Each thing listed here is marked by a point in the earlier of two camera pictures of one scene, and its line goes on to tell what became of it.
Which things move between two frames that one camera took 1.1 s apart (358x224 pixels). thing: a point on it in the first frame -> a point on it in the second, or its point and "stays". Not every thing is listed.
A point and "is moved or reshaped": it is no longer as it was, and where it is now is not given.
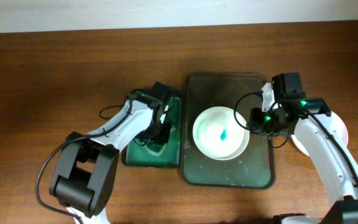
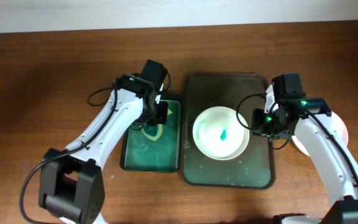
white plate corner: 217,134 stays
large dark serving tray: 251,170 stays
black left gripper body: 158,132 -> 158,116
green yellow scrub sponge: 156,149 is moved or reshaped
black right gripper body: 266,122 stays
